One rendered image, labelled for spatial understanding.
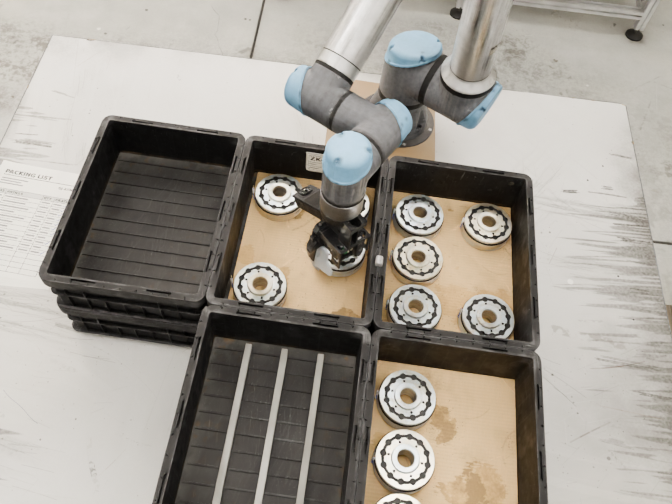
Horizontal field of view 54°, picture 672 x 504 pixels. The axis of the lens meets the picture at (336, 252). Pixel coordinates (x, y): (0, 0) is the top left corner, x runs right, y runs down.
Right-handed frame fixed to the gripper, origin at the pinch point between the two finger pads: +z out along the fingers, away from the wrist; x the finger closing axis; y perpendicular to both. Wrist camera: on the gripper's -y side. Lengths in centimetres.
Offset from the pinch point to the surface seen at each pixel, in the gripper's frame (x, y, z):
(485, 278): 24.0, 22.3, 2.1
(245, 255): -12.2, -10.9, 2.1
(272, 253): -7.5, -8.1, 2.1
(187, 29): 59, -165, 85
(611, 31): 221, -56, 85
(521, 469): 1, 53, 0
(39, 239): -43, -48, 15
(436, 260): 17.0, 14.1, -0.9
